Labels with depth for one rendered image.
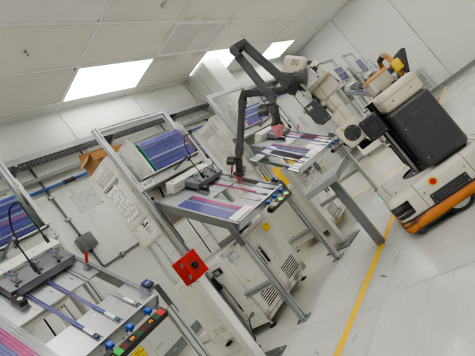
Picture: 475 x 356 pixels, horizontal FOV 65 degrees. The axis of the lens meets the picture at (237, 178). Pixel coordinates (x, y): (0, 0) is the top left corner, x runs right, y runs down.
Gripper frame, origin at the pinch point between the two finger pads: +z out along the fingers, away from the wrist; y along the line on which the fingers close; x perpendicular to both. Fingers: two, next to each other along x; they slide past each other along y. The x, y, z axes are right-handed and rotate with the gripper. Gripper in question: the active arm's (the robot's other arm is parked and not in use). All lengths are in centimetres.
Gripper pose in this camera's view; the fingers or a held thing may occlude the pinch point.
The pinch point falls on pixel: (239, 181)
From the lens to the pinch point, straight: 299.0
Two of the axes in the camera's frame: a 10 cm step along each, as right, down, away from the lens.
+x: 8.6, 1.7, -4.8
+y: -5.1, 3.4, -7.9
